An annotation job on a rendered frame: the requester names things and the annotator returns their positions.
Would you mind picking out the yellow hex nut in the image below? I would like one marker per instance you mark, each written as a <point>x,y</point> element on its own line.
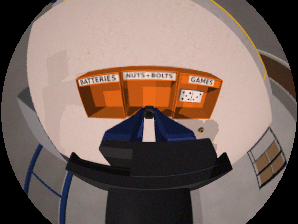
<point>201,130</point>

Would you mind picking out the white domino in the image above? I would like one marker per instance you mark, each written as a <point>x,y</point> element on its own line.
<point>189,95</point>

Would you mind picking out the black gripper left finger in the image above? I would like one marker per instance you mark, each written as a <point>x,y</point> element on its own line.
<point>129,129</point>

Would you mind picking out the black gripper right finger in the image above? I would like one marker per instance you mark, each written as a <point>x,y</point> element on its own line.
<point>166,129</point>

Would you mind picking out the orange rack of bins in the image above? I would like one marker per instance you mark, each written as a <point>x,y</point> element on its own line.
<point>104,100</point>

